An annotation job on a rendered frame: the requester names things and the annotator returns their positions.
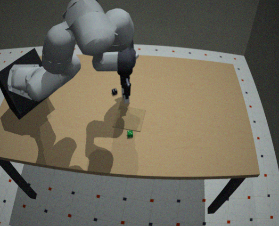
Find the black die with white pips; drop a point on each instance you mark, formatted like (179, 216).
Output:
(114, 91)

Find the green die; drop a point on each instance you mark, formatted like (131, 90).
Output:
(130, 133)

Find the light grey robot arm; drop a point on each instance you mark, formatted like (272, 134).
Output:
(97, 34)

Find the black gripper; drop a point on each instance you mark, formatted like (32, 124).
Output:
(125, 80)

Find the tan flat mat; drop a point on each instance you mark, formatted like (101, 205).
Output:
(129, 118)

